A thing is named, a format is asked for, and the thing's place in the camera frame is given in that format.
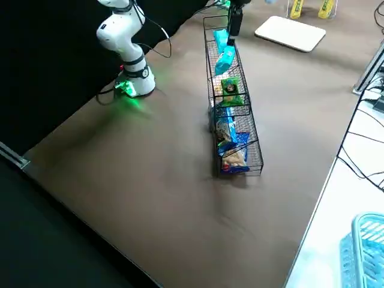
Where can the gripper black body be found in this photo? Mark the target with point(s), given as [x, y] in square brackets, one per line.
[235, 21]

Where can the teal chips packet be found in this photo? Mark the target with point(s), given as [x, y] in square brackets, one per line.
[221, 37]
[225, 60]

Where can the white rectangular tray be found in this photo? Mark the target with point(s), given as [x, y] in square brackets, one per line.
[288, 33]

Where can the green chips packet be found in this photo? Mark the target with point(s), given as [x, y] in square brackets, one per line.
[231, 87]

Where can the clear acrylic stepped shelf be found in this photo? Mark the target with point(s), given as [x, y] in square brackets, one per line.
[310, 13]

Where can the yellow label drink bottle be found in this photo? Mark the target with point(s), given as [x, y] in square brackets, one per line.
[295, 9]
[325, 9]

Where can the light blue cookie packet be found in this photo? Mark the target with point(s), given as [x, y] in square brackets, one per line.
[224, 124]

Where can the dark blue cracker packet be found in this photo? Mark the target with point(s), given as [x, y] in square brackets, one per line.
[235, 157]

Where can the light blue plastic basket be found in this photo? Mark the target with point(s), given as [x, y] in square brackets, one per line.
[369, 240]

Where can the aluminium camera post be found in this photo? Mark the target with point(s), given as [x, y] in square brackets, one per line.
[367, 72]

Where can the aluminium frame profile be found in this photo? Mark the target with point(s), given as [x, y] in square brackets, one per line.
[15, 157]

